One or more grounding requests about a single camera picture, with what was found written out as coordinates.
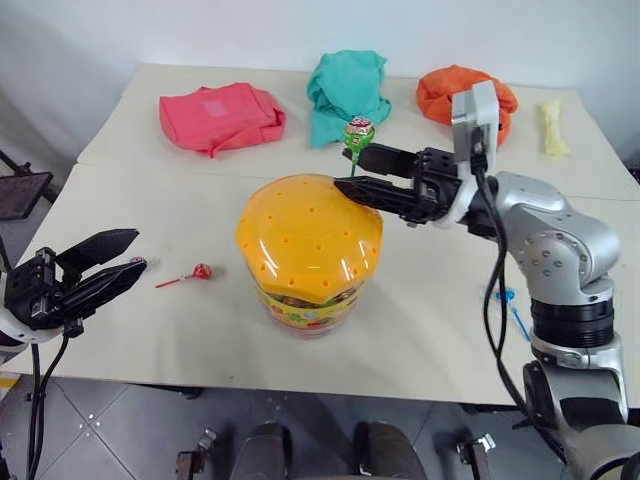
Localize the red wrapped lollipop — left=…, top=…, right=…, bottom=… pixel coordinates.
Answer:
left=154, top=262, right=214, bottom=290

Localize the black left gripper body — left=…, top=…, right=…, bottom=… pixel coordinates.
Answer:
left=3, top=247, right=82, bottom=331

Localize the green lollipop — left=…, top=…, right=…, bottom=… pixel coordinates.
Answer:
left=342, top=115, right=376, bottom=179

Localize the clear plastic lollipop jar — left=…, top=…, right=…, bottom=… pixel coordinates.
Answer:
left=256, top=282, right=365, bottom=342

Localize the pale yellow crumpled cloth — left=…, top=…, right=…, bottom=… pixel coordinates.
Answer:
left=538, top=98, right=572, bottom=159

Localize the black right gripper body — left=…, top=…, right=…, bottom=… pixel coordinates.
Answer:
left=398, top=147, right=470, bottom=229

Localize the black flat panel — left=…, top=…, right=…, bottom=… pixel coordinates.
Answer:
left=0, top=172, right=55, bottom=222

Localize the dark rounded shape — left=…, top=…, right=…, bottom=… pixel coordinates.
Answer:
left=353, top=421, right=426, bottom=480
left=233, top=422, right=297, bottom=480

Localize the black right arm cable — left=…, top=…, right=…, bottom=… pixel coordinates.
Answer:
left=471, top=127, right=571, bottom=466

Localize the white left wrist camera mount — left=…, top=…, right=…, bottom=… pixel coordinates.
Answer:
left=0, top=299, right=65, bottom=350

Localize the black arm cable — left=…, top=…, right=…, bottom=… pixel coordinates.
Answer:
left=25, top=319, right=71, bottom=480
left=471, top=127, right=571, bottom=466

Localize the pink fabric bag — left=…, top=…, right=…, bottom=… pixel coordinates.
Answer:
left=158, top=82, right=288, bottom=159

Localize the metal floor bracket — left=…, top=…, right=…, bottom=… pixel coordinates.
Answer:
left=174, top=427, right=219, bottom=480
left=455, top=432, right=497, bottom=480

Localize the orange crumpled cloth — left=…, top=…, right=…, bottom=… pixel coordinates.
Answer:
left=415, top=64, right=520, bottom=147

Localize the yellow perforated jar lid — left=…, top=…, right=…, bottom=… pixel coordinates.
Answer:
left=234, top=173, right=385, bottom=307

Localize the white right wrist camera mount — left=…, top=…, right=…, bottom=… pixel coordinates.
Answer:
left=433, top=81, right=503, bottom=231

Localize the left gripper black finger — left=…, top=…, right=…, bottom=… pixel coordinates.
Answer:
left=61, top=260, right=148, bottom=320
left=54, top=228, right=141, bottom=276

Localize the teal crumpled cloth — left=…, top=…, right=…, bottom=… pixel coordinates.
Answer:
left=306, top=48, right=393, bottom=149

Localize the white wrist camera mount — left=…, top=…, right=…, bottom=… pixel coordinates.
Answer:
left=0, top=299, right=65, bottom=350
left=433, top=81, right=503, bottom=231

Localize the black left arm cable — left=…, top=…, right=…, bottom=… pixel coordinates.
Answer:
left=25, top=319, right=71, bottom=480

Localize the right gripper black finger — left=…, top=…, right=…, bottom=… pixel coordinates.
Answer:
left=333, top=176, right=420, bottom=220
left=341, top=143, right=419, bottom=179

